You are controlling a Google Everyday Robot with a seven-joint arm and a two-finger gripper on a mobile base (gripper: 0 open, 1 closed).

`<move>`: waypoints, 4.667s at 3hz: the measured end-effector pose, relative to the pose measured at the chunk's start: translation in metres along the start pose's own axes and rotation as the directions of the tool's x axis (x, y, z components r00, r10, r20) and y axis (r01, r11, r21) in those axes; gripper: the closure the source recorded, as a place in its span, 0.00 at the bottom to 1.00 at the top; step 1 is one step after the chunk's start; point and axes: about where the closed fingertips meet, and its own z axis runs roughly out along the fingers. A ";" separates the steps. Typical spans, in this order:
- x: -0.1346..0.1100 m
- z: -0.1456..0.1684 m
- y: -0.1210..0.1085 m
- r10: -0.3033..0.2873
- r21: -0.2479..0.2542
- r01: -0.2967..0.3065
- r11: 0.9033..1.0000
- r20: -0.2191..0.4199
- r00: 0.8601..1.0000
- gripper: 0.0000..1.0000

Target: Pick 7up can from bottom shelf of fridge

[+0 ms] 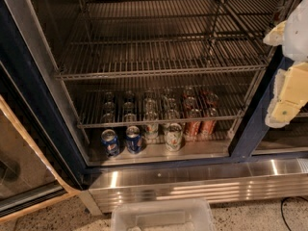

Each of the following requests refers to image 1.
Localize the wire shelf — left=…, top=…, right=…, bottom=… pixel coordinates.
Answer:
left=78, top=71, right=256, bottom=129
left=56, top=0, right=279, bottom=80

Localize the blue pepsi can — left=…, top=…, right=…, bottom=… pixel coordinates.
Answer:
left=125, top=126, right=142, bottom=154
left=101, top=129, right=120, bottom=157

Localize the blue pepsi can left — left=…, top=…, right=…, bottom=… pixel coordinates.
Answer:
left=101, top=129, right=120, bottom=157

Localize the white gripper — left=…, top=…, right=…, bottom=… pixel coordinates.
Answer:
left=263, top=0, right=308, bottom=128

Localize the red cola can left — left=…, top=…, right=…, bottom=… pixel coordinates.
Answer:
left=185, top=109, right=201, bottom=138

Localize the clear plastic bin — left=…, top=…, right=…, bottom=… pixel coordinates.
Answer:
left=111, top=198, right=216, bottom=231

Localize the middle wire shelf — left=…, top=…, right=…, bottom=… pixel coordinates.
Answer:
left=78, top=71, right=256, bottom=129

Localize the blue fridge centre post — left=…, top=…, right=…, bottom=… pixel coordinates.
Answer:
left=229, top=46, right=293, bottom=161

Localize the glass fridge door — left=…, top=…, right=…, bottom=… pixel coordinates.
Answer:
left=0, top=71, right=79, bottom=223

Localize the upper wire shelf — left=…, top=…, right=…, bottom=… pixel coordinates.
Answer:
left=56, top=0, right=279, bottom=80

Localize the red cola can right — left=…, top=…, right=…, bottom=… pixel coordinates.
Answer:
left=200, top=108, right=218, bottom=136

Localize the steel fridge base grille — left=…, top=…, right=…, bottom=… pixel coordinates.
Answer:
left=81, top=158, right=308, bottom=216

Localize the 7up can behind picked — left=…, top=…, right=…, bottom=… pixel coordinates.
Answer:
left=163, top=109, right=180, bottom=130

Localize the black cable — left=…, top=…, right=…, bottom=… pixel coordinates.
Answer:
left=280, top=195, right=308, bottom=231

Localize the blue pepsi can right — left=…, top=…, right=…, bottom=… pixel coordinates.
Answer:
left=125, top=126, right=142, bottom=154

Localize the red cola can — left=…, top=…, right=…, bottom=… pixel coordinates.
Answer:
left=185, top=109, right=201, bottom=138
left=200, top=108, right=218, bottom=136

